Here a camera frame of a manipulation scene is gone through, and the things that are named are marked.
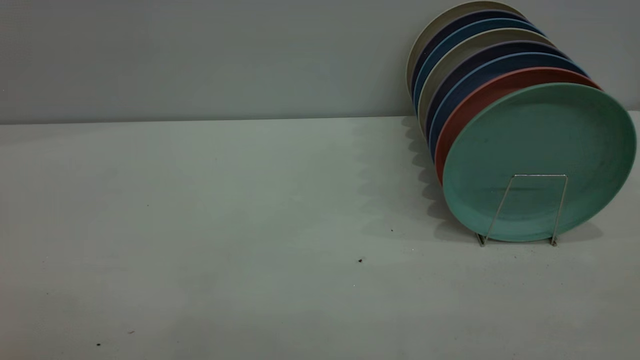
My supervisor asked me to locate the green round plate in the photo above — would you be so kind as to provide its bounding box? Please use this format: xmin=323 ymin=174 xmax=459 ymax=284
xmin=442 ymin=82 xmax=638 ymax=244

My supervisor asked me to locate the metal wire plate rack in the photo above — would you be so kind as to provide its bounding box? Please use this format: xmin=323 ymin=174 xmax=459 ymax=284
xmin=476 ymin=173 xmax=570 ymax=247

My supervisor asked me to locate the pink round plate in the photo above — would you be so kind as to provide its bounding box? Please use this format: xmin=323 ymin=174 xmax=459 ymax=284
xmin=434 ymin=67 xmax=604 ymax=187

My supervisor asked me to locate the blue round plate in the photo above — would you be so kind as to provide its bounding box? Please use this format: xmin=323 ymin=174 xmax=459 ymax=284
xmin=413 ymin=17 xmax=547 ymax=113
xmin=429 ymin=51 xmax=590 ymax=162

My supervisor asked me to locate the beige round plate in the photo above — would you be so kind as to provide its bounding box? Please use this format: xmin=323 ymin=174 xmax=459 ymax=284
xmin=418 ymin=28 xmax=557 ymax=133
xmin=406 ymin=0 xmax=527 ymax=96

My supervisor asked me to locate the dark purple round plate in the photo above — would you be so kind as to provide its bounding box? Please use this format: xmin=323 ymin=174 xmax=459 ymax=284
xmin=425 ymin=40 xmax=572 ymax=141
xmin=411 ymin=9 xmax=532 ymax=101

